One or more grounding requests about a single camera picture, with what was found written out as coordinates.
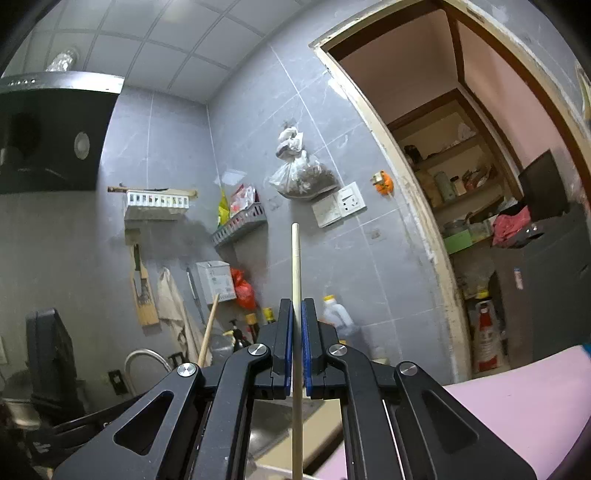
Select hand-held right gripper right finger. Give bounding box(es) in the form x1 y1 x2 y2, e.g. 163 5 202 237
301 298 539 480

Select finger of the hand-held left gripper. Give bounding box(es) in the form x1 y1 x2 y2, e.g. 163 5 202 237
53 390 155 457

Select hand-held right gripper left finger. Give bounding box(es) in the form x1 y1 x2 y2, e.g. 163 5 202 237
52 298 295 480

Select dark pump bottle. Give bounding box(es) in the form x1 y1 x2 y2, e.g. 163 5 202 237
224 318 252 356

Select red plastic bag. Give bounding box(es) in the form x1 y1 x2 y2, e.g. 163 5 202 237
230 268 257 311

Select steel faucet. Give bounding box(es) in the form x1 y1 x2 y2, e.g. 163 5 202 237
124 348 174 398

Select wooden knife holder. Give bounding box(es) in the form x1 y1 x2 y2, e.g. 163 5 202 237
130 242 162 329

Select beige towel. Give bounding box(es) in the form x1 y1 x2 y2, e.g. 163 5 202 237
156 267 213 365

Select yellow green snack packet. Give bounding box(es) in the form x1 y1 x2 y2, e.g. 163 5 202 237
217 189 232 228

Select red white snack packet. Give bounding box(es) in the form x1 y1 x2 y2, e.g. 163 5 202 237
229 184 257 217

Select hanging plastic bag dried goods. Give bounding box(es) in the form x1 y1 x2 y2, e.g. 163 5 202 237
268 127 340 201

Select red white sack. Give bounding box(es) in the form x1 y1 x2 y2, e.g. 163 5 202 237
468 300 509 374

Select orange plug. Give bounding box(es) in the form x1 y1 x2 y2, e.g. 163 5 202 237
372 170 395 197

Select green box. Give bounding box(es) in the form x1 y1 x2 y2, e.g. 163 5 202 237
445 231 474 254

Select green jar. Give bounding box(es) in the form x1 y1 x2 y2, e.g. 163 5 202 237
434 172 458 201

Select black range hood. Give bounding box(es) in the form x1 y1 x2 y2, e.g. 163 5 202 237
0 71 125 195

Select red cloth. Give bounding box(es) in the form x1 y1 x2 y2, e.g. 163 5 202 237
492 205 532 247

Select grey cabinet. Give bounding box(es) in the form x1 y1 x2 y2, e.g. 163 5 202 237
489 203 591 370

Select wooden shelf unit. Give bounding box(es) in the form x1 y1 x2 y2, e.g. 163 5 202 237
388 88 522 301

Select black monitor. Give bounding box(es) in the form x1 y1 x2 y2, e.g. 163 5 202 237
517 148 571 222

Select white wall box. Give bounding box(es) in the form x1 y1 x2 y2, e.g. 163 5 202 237
195 260 237 304

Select grey wall rack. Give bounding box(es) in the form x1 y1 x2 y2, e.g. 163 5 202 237
211 203 269 247

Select white wall socket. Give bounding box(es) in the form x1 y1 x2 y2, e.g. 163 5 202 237
311 181 368 228

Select door frame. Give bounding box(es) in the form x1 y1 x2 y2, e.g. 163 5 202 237
308 0 591 386

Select white basket wall shelf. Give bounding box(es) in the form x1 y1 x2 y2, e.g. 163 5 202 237
124 190 191 222

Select foil exhaust duct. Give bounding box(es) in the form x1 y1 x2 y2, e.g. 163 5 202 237
45 48 79 73

